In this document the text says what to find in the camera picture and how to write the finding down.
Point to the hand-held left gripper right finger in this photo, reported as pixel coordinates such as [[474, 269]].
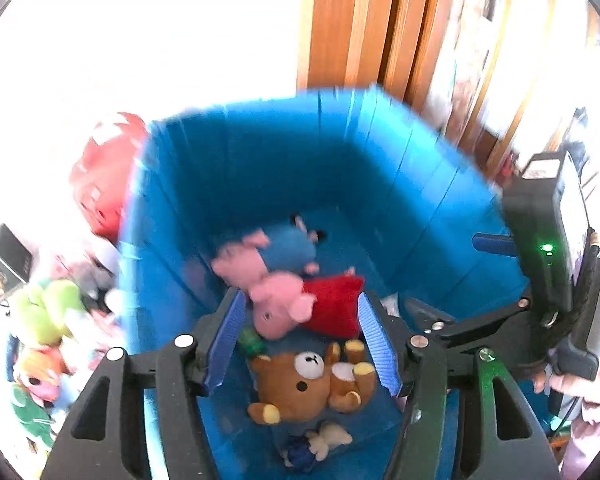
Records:
[[377, 345]]

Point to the blue pig plush toy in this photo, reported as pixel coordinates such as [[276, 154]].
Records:
[[285, 247]]

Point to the orange haired doll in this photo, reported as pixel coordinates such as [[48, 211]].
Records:
[[42, 372]]

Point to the blue storage bin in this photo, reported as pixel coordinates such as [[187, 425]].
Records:
[[330, 175]]

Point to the small green toy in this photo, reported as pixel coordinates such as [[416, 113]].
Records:
[[251, 342]]

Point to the pink and white plush toy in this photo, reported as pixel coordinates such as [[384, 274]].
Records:
[[80, 270]]

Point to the person's right hand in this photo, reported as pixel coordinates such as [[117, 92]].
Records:
[[572, 390]]

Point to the green and white plush toy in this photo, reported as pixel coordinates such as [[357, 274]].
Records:
[[30, 417]]

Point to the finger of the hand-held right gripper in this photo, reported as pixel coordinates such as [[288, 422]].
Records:
[[472, 317], [495, 244]]

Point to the small beige and blue plush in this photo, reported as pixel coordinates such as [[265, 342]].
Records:
[[330, 437]]

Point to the black box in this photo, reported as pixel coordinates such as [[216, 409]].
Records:
[[5, 260]]

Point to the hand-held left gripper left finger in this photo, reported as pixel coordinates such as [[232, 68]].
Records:
[[227, 340]]

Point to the red bag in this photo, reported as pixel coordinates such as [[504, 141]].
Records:
[[105, 175]]

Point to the person's right forearm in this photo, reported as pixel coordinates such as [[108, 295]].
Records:
[[590, 440]]

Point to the yellow green plush toy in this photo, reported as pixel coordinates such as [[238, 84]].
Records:
[[45, 312]]

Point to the brown bear plush toy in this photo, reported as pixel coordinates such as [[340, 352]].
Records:
[[290, 385]]

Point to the red dress pig plush toy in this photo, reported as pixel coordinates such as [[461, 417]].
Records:
[[330, 305]]

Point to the wooden wardrobe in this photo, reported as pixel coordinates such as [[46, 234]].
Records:
[[360, 25]]

